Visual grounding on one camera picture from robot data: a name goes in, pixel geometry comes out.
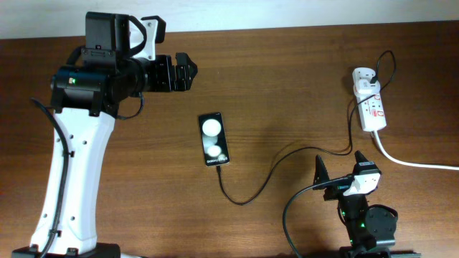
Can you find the black Galaxy flip phone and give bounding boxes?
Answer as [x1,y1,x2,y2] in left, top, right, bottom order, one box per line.
[198,113,230,167]

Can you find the thin black charger cable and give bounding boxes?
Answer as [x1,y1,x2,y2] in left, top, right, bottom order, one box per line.
[215,49,398,206]

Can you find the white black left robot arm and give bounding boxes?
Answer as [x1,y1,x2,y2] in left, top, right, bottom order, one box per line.
[11,12,198,257]

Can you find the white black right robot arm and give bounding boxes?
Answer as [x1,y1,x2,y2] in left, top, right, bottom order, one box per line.
[313,151,398,257]

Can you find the white charger adapter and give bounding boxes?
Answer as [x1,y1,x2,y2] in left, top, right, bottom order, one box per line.
[354,79,381,97]

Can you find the white power strip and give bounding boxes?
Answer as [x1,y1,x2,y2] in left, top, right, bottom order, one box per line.
[352,67,387,132]

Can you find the white power strip cord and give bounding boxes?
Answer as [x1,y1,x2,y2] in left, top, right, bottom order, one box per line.
[371,130,459,171]

